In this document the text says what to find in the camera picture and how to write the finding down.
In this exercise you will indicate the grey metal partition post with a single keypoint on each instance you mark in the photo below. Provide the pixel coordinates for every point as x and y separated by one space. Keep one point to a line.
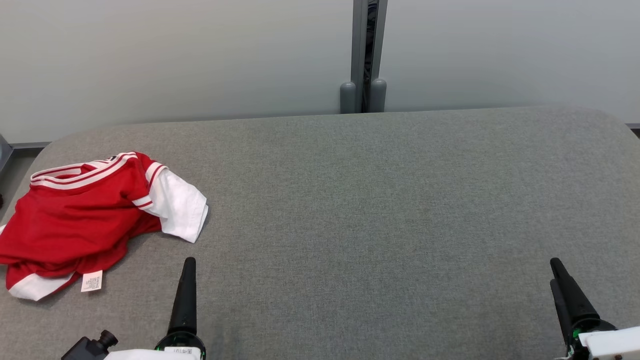
359 50

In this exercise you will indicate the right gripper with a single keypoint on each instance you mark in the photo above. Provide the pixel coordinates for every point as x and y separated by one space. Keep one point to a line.
615 345

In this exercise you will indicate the red jersey with white sleeves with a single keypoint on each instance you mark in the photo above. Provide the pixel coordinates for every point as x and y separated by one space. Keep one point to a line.
100 200

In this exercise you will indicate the grey fabric sofa cushion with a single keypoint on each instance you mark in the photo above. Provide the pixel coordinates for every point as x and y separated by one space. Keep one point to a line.
375 225

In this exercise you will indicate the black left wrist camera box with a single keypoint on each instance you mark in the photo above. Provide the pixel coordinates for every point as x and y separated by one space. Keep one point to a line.
87 349

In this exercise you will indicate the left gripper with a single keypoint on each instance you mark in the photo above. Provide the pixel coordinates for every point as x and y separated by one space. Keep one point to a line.
182 340

